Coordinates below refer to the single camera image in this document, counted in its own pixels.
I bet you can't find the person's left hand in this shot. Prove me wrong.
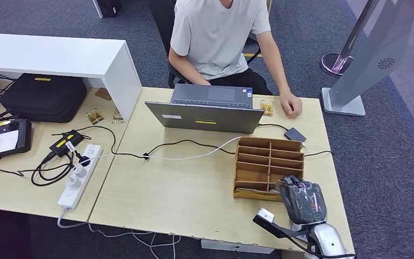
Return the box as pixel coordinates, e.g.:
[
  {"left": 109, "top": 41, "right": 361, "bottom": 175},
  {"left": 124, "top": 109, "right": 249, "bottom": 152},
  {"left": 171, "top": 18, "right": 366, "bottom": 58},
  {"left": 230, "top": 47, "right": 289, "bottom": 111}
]
[{"left": 279, "top": 91, "right": 303, "bottom": 119}]

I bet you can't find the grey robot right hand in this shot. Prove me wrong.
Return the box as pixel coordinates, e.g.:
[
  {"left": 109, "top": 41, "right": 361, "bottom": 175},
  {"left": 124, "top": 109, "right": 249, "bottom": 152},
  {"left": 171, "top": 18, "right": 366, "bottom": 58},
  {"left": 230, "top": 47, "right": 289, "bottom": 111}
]
[{"left": 275, "top": 175, "right": 328, "bottom": 226}]

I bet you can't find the wooden card organizer box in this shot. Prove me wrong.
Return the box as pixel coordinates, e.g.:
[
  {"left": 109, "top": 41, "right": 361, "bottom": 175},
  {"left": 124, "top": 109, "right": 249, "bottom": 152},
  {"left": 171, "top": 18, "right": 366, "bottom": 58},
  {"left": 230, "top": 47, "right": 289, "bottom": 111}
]
[{"left": 232, "top": 137, "right": 305, "bottom": 203}]

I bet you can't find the person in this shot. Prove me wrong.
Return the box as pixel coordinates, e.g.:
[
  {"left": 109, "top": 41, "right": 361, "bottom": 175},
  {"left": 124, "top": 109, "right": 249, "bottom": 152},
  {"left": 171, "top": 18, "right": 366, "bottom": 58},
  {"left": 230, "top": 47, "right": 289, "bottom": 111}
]
[{"left": 168, "top": 0, "right": 303, "bottom": 119}]

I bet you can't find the small grey hub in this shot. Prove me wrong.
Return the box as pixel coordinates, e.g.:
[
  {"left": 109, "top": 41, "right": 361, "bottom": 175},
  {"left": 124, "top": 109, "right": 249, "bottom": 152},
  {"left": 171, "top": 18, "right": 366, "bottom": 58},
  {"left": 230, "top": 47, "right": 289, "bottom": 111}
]
[{"left": 284, "top": 127, "right": 307, "bottom": 144}]

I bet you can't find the grey laptop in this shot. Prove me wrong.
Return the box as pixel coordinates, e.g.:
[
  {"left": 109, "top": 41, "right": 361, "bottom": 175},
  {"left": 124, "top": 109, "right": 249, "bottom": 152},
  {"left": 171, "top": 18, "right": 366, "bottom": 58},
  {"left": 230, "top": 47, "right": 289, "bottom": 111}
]
[{"left": 144, "top": 83, "right": 266, "bottom": 135}]

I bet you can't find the grey kiosk stand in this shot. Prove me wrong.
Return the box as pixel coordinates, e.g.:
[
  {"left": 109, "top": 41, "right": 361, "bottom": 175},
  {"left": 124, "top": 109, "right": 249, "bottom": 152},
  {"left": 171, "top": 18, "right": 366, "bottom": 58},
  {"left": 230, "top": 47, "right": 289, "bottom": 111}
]
[{"left": 320, "top": 0, "right": 414, "bottom": 117}]

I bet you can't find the black office chair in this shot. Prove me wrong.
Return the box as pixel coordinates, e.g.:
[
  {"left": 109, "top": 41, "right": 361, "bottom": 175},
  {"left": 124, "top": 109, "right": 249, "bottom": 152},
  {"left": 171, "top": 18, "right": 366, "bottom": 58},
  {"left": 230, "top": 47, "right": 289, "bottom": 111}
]
[{"left": 148, "top": 0, "right": 263, "bottom": 90}]

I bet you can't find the brown cardboard tag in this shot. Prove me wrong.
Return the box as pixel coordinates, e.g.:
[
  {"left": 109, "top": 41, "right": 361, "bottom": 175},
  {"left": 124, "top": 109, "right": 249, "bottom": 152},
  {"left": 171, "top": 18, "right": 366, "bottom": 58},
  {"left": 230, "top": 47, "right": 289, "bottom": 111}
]
[{"left": 94, "top": 87, "right": 112, "bottom": 101}]

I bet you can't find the black computer tower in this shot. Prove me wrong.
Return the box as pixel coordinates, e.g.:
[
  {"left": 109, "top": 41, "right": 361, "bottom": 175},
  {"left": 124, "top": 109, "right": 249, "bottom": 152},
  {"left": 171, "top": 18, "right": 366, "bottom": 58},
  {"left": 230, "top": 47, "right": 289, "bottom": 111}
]
[{"left": 92, "top": 0, "right": 121, "bottom": 19}]

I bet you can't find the black plug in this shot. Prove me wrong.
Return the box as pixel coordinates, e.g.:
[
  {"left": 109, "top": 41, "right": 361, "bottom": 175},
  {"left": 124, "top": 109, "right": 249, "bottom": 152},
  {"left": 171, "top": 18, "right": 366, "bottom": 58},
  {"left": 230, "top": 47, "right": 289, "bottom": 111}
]
[{"left": 75, "top": 152, "right": 92, "bottom": 168}]

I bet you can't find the black power adapter yellow label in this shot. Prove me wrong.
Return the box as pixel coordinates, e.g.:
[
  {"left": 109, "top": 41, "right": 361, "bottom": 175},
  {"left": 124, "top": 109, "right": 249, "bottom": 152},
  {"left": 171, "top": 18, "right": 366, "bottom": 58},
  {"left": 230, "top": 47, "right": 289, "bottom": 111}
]
[{"left": 49, "top": 129, "right": 86, "bottom": 158}]

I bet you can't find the white power strip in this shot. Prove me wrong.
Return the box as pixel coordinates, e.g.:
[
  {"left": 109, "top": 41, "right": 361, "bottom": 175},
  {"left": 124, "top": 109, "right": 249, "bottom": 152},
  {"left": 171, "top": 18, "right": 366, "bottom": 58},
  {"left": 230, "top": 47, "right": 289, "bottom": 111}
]
[{"left": 57, "top": 144, "right": 104, "bottom": 210}]

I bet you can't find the white desk shelf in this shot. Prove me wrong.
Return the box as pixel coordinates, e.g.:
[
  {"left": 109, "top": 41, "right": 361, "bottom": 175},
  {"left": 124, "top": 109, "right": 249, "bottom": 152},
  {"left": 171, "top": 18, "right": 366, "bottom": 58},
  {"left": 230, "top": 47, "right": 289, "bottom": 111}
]
[{"left": 0, "top": 32, "right": 143, "bottom": 122}]

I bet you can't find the black carrying case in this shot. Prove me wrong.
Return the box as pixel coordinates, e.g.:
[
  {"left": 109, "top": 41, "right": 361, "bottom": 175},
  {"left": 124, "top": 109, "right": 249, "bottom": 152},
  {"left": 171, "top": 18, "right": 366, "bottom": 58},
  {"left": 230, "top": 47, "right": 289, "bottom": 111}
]
[{"left": 0, "top": 73, "right": 88, "bottom": 124}]

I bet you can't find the black remote controller with screen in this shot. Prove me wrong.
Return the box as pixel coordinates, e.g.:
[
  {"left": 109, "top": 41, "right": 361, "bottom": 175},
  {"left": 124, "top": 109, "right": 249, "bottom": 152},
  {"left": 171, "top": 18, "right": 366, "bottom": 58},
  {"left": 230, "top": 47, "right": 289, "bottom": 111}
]
[{"left": 0, "top": 111, "right": 32, "bottom": 163}]

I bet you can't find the black hub cable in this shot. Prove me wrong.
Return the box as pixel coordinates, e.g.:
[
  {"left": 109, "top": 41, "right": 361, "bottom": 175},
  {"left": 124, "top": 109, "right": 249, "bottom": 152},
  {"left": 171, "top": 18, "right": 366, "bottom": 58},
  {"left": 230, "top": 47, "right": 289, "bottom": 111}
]
[{"left": 257, "top": 123, "right": 289, "bottom": 132}]

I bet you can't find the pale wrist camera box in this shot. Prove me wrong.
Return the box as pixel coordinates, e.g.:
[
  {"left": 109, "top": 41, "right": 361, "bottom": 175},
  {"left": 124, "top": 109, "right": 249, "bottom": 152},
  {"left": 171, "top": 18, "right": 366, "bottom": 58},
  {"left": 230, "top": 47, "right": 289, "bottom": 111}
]
[{"left": 252, "top": 208, "right": 276, "bottom": 226}]

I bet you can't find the short black cable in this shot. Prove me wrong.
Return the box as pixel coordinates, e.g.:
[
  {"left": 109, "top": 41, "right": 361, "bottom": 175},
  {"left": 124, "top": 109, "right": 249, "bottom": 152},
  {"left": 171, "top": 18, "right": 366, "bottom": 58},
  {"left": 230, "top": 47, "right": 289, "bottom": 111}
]
[{"left": 303, "top": 150, "right": 335, "bottom": 157}]

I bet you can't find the silver stanchion post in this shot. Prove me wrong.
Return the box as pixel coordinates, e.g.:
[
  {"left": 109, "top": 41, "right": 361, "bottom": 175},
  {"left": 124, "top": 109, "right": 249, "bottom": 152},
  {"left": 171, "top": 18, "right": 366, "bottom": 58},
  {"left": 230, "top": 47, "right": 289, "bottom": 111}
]
[{"left": 320, "top": 0, "right": 379, "bottom": 78}]

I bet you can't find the white table support bracket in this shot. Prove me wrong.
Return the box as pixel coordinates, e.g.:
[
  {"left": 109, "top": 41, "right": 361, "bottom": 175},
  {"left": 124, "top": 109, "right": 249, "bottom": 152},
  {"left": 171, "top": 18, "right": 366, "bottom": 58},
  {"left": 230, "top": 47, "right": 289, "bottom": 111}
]
[{"left": 200, "top": 239, "right": 275, "bottom": 255}]

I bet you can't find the long black cable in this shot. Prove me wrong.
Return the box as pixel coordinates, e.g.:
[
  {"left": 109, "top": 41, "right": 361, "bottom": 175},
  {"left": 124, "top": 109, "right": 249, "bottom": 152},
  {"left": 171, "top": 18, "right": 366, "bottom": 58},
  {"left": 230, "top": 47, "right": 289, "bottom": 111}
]
[{"left": 51, "top": 125, "right": 236, "bottom": 161}]

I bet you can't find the white power strip cable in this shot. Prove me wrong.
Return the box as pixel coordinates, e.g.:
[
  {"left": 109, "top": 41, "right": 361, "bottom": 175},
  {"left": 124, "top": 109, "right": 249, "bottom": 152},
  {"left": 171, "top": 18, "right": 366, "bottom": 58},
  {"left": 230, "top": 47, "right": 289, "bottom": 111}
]
[{"left": 56, "top": 208, "right": 181, "bottom": 259}]

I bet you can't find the coiled black adapter cable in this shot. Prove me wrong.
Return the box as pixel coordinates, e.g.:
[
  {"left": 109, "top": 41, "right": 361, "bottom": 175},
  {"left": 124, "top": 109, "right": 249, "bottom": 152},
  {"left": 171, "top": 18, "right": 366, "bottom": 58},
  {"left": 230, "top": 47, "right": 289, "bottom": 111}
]
[{"left": 17, "top": 152, "right": 77, "bottom": 188}]

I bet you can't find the black controller cable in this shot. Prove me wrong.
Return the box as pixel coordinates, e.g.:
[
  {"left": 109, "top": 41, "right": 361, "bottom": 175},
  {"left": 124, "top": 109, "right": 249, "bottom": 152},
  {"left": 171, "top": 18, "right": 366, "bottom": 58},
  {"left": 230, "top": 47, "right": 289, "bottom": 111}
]
[{"left": 0, "top": 158, "right": 25, "bottom": 178}]

